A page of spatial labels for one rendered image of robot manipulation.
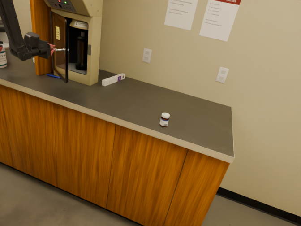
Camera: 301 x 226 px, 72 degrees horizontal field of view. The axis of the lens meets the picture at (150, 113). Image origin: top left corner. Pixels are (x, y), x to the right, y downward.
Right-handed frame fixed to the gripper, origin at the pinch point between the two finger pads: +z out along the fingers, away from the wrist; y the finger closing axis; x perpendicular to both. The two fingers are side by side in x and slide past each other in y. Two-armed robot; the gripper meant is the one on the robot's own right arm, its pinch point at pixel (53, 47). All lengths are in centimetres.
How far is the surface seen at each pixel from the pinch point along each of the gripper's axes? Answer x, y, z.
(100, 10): -17.0, 24.6, 24.2
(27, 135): 18, -68, -11
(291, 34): -140, 33, 58
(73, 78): -2.5, -24.0, 16.0
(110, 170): -53, -70, -11
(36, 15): 20.2, 15.1, 8.8
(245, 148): -145, -60, 58
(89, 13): -16.7, 22.7, 12.3
